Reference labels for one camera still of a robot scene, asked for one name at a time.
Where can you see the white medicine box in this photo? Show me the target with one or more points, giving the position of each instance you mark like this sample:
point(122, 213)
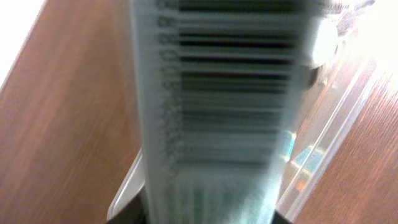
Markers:
point(218, 86)

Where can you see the clear plastic container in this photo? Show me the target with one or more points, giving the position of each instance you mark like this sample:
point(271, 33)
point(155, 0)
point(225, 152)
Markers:
point(327, 110)

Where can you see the gold lid balm jar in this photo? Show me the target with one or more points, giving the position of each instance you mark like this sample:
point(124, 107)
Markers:
point(298, 152)

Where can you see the dark bottle white cap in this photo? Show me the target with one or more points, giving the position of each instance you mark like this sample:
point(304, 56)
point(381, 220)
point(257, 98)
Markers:
point(322, 41)

